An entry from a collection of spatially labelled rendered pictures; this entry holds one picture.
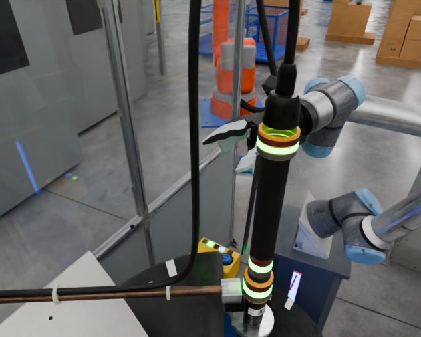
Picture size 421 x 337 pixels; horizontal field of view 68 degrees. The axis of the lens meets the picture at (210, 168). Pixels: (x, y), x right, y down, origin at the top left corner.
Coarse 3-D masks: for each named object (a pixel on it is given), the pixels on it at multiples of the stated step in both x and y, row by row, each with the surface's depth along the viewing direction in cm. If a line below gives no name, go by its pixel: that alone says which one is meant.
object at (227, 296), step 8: (224, 280) 49; (232, 280) 49; (224, 288) 47; (240, 288) 47; (224, 296) 47; (232, 296) 47; (240, 296) 47; (232, 304) 48; (240, 304) 48; (232, 312) 49; (240, 312) 49; (232, 320) 50; (240, 320) 51; (264, 320) 52; (272, 320) 52; (240, 328) 51; (248, 328) 51; (256, 328) 51; (264, 328) 51; (272, 328) 52; (248, 336) 50; (256, 336) 50; (264, 336) 50
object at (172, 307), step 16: (208, 256) 69; (144, 272) 65; (160, 272) 66; (176, 272) 66; (192, 272) 67; (208, 272) 67; (128, 304) 64; (144, 304) 64; (160, 304) 65; (176, 304) 65; (192, 304) 65; (208, 304) 65; (144, 320) 64; (160, 320) 64; (176, 320) 64; (192, 320) 64; (208, 320) 64; (160, 336) 64; (176, 336) 64; (192, 336) 63; (208, 336) 63
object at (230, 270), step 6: (210, 240) 119; (198, 246) 116; (204, 246) 116; (222, 246) 116; (198, 252) 114; (222, 252) 114; (234, 252) 114; (234, 258) 112; (228, 264) 109; (234, 264) 110; (228, 270) 107; (234, 270) 112; (228, 276) 108; (234, 276) 115
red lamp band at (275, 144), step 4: (260, 136) 32; (260, 140) 32; (264, 140) 32; (268, 140) 31; (272, 140) 31; (292, 140) 31; (296, 140) 32; (268, 144) 32; (272, 144) 31; (276, 144) 31; (280, 144) 31; (284, 144) 31; (288, 144) 31; (292, 144) 32
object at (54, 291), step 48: (192, 0) 25; (192, 48) 27; (288, 48) 28; (192, 96) 30; (192, 144) 33; (192, 192) 36; (192, 240) 41; (48, 288) 46; (96, 288) 46; (144, 288) 46
